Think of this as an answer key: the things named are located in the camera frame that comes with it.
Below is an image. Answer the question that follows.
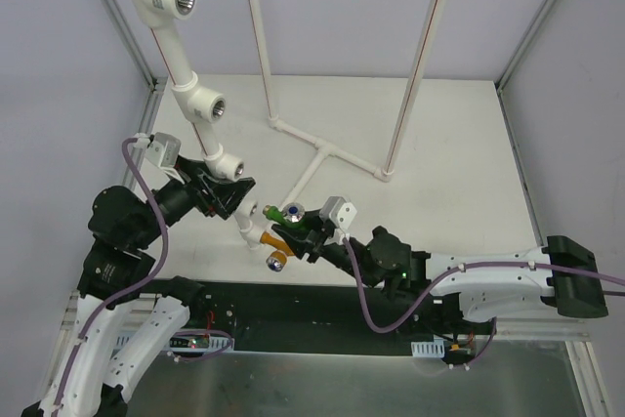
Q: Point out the orange water faucet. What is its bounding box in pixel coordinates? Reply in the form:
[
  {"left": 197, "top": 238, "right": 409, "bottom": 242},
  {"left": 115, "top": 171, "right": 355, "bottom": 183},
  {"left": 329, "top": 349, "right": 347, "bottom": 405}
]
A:
[{"left": 260, "top": 231, "right": 294, "bottom": 272}]

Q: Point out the green water faucet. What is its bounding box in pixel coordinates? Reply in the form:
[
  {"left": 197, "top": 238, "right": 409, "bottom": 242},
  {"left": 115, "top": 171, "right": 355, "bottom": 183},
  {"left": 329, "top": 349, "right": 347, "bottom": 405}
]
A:
[{"left": 263, "top": 202, "right": 306, "bottom": 229}]

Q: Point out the aluminium frame post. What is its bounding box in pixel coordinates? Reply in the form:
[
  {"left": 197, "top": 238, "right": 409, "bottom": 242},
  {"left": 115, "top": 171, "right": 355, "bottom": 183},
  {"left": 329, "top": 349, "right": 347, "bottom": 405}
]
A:
[
  {"left": 100, "top": 0, "right": 158, "bottom": 92},
  {"left": 494, "top": 0, "right": 561, "bottom": 96}
]

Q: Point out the right aluminium frame post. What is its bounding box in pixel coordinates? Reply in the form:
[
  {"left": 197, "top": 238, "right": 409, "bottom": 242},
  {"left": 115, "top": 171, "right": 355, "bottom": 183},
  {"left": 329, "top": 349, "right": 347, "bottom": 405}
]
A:
[{"left": 494, "top": 0, "right": 561, "bottom": 96}]

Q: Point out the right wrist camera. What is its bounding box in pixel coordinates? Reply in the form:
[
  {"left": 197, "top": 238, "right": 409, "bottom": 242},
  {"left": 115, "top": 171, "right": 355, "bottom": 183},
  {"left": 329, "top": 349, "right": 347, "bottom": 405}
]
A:
[{"left": 319, "top": 196, "right": 357, "bottom": 244}]

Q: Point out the white pipe assembly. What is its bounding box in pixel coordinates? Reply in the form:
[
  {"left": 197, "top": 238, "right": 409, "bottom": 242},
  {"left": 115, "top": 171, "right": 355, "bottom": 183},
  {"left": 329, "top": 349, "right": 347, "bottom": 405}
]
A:
[{"left": 110, "top": 0, "right": 465, "bottom": 252}]

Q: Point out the white cable duct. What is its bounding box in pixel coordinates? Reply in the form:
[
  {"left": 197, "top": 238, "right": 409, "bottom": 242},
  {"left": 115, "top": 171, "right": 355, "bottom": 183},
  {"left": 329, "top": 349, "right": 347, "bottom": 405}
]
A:
[
  {"left": 410, "top": 338, "right": 445, "bottom": 358},
  {"left": 114, "top": 331, "right": 236, "bottom": 353}
]

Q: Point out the left white cable duct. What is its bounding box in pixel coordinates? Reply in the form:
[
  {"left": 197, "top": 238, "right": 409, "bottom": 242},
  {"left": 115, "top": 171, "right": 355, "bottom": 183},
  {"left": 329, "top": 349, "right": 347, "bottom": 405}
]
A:
[{"left": 114, "top": 331, "right": 236, "bottom": 353}]

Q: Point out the left aluminium frame post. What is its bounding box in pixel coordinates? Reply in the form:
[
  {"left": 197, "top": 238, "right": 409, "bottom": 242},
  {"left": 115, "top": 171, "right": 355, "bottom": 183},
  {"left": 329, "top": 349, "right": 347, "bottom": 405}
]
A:
[{"left": 100, "top": 0, "right": 158, "bottom": 92}]

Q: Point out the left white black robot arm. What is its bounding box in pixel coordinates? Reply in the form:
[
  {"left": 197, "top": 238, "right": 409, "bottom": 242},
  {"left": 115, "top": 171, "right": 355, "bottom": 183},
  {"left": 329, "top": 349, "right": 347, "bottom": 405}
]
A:
[{"left": 22, "top": 156, "right": 255, "bottom": 416}]

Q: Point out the right white cable duct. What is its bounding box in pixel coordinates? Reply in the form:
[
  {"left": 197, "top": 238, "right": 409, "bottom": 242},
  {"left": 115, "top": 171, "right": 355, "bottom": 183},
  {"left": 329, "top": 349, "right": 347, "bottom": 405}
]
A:
[{"left": 410, "top": 338, "right": 445, "bottom": 358}]

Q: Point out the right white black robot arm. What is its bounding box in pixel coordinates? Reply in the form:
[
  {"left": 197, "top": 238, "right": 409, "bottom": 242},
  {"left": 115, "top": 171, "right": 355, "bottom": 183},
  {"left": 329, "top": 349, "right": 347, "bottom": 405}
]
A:
[{"left": 263, "top": 200, "right": 608, "bottom": 334}]

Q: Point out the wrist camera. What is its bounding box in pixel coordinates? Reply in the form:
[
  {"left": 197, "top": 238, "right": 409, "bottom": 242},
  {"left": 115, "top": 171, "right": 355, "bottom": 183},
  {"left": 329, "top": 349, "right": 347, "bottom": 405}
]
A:
[
  {"left": 146, "top": 132, "right": 183, "bottom": 182},
  {"left": 319, "top": 196, "right": 357, "bottom": 244}
]

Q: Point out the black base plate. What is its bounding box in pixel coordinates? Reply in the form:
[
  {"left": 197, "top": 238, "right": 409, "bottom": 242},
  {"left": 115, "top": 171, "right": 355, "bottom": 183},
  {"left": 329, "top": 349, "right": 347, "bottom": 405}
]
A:
[{"left": 150, "top": 277, "right": 499, "bottom": 354}]

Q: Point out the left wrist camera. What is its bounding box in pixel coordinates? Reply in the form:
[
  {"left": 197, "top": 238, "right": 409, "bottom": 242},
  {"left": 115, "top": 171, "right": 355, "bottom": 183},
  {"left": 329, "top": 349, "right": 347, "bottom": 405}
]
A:
[{"left": 146, "top": 132, "right": 183, "bottom": 182}]

